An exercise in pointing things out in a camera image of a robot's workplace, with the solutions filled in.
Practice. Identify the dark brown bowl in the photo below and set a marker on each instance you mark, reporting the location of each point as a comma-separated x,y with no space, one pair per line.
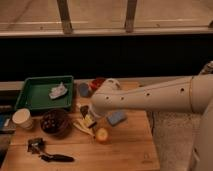
56,123

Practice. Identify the blue cup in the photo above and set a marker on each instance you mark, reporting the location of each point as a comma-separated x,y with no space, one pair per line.
84,90

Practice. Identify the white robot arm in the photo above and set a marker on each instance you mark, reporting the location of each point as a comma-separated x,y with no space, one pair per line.
193,94

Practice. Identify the banana peel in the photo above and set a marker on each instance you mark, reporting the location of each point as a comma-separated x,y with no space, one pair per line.
79,124

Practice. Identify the crumpled white cloth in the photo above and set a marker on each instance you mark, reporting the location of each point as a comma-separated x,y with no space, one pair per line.
58,91

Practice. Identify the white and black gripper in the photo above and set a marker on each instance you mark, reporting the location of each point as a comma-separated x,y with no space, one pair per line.
88,119

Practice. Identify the blue sponge eraser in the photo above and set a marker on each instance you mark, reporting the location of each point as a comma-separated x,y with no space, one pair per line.
116,117

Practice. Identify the red bowl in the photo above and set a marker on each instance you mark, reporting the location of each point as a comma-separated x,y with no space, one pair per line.
96,83

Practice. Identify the white paper cup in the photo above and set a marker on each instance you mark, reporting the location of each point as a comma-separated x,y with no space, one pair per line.
23,119

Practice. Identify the green plastic tray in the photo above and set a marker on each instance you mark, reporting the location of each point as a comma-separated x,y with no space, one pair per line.
34,94

